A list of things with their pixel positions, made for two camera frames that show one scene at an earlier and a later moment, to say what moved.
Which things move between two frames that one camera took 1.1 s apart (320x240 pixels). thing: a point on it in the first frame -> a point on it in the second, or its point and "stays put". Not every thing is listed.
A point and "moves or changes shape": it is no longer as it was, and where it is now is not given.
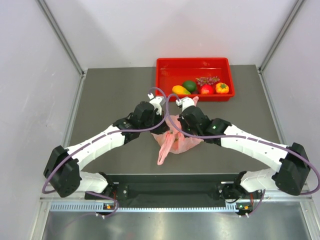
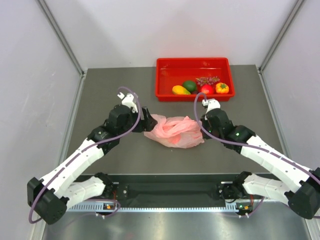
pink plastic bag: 175,138 moves or changes shape
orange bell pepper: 222,88 stays put
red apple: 206,89 stays put
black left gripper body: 155,119 -> 133,119
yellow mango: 179,89 stays put
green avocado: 190,85 stays put
